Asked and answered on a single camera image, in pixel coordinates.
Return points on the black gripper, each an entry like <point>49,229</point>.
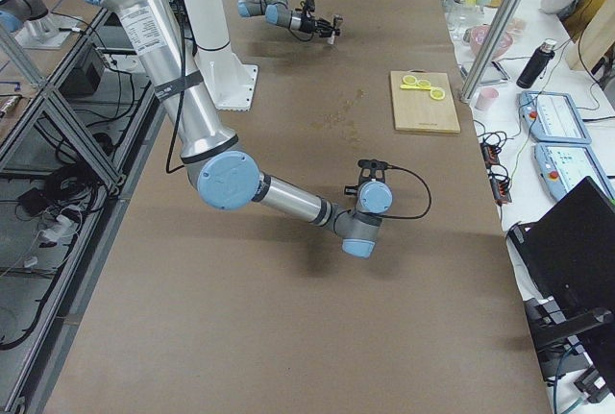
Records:
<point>307,23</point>

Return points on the steel measuring jigger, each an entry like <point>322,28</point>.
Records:
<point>331,42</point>

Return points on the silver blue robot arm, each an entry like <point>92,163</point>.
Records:
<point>277,13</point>
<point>185,49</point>

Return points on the pink plastic cup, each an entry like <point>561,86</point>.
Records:
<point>487,97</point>

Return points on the yellow plastic knife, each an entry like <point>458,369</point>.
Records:
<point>416,87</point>

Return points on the bamboo cutting board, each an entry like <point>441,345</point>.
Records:
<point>415,111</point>

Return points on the black thermos bottle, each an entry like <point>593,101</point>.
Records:
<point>537,63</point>

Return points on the blue teach pendant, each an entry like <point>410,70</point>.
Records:
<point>563,165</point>
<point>552,117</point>

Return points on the black monitor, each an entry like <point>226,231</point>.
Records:
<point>569,252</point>

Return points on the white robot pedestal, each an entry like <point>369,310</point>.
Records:
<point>231,83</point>

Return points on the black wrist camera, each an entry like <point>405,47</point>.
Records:
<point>369,170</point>

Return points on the aluminium frame post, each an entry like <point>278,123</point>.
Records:
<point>491,42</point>

